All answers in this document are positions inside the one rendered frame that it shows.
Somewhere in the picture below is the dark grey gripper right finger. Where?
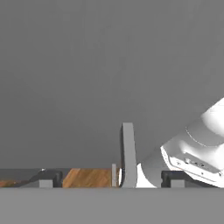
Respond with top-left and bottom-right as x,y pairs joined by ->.
160,170 -> 219,189

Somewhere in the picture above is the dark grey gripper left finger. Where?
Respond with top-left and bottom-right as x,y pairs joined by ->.
19,168 -> 64,189

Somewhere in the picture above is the grey fridge door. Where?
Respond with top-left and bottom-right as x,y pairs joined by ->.
0,0 -> 224,171

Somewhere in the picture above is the white rounded machine part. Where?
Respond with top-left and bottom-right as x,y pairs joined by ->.
136,97 -> 224,189

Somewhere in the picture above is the small grey handle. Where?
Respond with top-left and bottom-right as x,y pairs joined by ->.
111,163 -> 118,188

